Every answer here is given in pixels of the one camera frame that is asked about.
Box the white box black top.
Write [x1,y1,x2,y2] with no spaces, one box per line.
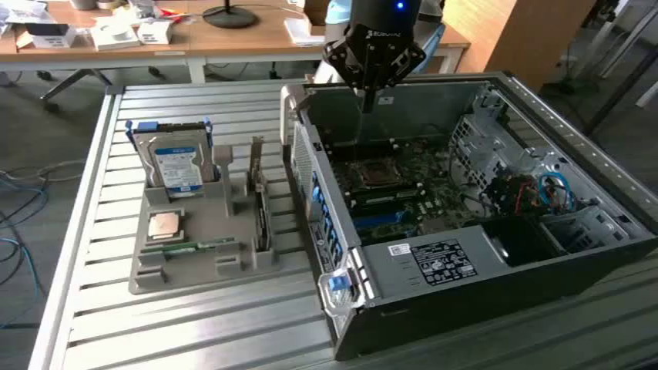
[25,22,78,49]

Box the large white box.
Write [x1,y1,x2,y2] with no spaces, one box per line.
[91,17,142,51]

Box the black plastic shroud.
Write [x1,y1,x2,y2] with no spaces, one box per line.
[482,215,572,269]

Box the CPU socket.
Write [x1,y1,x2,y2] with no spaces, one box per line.
[349,160,404,190]

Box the CPU chip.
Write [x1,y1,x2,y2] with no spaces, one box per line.
[147,212,182,239]

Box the wooden cabinet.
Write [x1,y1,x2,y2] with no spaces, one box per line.
[441,0,601,93]

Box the white paper stack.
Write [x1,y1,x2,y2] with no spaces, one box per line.
[285,17,326,47]

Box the red wire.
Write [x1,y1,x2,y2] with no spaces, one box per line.
[518,180,541,213]

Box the hard disk in blue caddy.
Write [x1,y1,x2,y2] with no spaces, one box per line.
[125,117,222,200]

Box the blue expansion slot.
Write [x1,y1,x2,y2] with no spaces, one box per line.
[354,211,413,229]

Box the white floor cable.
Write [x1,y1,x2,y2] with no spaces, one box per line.
[0,160,87,184]

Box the green motherboard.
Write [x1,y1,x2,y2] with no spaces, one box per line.
[329,138,496,246]

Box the blue wire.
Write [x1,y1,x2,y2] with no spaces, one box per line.
[537,172,578,215]

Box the wooden desk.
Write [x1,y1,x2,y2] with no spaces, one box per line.
[0,0,473,113]

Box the blue floor cable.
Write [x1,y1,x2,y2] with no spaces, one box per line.
[0,173,51,331]

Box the grey power supply unit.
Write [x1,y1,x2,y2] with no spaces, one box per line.
[361,225,510,301]

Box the open black PC case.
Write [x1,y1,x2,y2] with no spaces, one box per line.
[281,71,658,362]

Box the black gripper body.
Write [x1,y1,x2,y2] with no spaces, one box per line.
[345,0,424,90]

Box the blue case latch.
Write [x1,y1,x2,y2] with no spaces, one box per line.
[328,273,357,293]

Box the green graphics card black cooler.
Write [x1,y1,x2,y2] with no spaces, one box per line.
[249,135,276,252]

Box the grey parts rack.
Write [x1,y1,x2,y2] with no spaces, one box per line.
[129,144,289,296]

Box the small white box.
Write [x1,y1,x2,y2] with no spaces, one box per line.
[137,19,174,45]

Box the black lamp base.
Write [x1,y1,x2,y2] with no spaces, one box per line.
[202,0,258,29]

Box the green RAM stick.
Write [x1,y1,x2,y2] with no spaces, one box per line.
[142,237,238,254]

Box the metal disk bay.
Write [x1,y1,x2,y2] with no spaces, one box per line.
[540,206,635,255]

